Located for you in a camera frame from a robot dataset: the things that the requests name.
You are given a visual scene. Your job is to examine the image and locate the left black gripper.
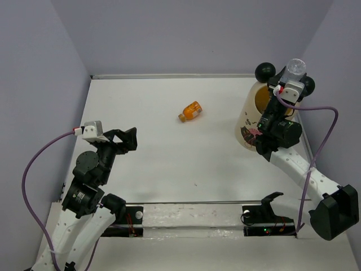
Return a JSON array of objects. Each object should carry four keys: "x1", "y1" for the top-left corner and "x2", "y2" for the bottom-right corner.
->
[{"x1": 94, "y1": 126, "x2": 138, "y2": 183}]

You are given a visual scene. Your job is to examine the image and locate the blue label bottle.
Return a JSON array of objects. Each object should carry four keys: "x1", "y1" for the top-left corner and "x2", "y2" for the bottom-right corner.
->
[{"x1": 280, "y1": 58, "x2": 306, "y2": 83}]

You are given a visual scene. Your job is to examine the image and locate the small orange juice bottle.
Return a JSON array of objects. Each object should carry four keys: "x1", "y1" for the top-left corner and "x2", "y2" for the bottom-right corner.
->
[{"x1": 178, "y1": 101, "x2": 202, "y2": 123}]

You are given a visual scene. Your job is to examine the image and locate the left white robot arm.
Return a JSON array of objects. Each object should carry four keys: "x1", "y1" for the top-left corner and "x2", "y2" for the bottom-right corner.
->
[{"x1": 22, "y1": 121, "x2": 138, "y2": 270}]

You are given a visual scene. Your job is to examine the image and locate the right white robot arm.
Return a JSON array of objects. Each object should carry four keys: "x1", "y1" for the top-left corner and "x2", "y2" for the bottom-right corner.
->
[{"x1": 254, "y1": 62, "x2": 359, "y2": 241}]

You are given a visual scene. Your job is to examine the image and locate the cream bin with cat print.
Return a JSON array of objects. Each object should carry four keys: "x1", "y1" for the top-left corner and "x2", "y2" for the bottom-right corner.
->
[{"x1": 235, "y1": 62, "x2": 315, "y2": 151}]

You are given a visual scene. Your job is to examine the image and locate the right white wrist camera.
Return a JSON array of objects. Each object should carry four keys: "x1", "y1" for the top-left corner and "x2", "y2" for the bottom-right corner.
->
[{"x1": 273, "y1": 80, "x2": 305, "y2": 106}]

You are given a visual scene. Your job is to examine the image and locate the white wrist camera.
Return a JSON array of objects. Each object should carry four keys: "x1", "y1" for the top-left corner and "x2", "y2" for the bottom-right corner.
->
[
  {"x1": 73, "y1": 120, "x2": 109, "y2": 143},
  {"x1": 273, "y1": 80, "x2": 305, "y2": 106}
]

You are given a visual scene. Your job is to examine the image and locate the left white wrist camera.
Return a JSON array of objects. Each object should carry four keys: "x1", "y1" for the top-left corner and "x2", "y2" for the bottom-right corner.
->
[{"x1": 73, "y1": 120, "x2": 109, "y2": 143}]

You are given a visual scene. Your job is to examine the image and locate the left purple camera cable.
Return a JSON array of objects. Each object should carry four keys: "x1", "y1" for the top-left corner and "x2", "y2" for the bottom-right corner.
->
[{"x1": 21, "y1": 131, "x2": 99, "y2": 271}]

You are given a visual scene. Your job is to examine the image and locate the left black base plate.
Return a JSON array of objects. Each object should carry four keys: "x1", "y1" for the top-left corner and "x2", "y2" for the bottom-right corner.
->
[{"x1": 101, "y1": 205, "x2": 144, "y2": 238}]

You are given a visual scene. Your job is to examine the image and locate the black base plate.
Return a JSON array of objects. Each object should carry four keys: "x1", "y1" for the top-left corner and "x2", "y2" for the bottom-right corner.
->
[
  {"x1": 240, "y1": 192, "x2": 297, "y2": 237},
  {"x1": 101, "y1": 205, "x2": 144, "y2": 238}
]

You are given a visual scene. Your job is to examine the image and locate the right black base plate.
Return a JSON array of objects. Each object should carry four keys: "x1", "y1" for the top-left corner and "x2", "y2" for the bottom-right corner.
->
[{"x1": 240, "y1": 192, "x2": 297, "y2": 237}]

